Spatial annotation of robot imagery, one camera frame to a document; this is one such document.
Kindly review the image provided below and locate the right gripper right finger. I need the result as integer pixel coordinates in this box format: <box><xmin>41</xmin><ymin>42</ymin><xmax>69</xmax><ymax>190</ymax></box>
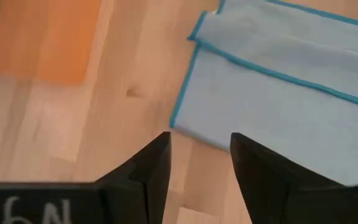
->
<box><xmin>230</xmin><ymin>132</ymin><xmax>358</xmax><ymax>224</ymax></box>

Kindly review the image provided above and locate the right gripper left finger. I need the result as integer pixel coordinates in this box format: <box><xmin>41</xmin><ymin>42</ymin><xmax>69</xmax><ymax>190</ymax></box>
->
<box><xmin>0</xmin><ymin>131</ymin><xmax>172</xmax><ymax>224</ymax></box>

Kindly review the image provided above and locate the light blue microfiber towel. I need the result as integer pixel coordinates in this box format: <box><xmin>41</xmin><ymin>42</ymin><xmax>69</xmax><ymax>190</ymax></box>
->
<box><xmin>168</xmin><ymin>0</ymin><xmax>358</xmax><ymax>187</ymax></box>

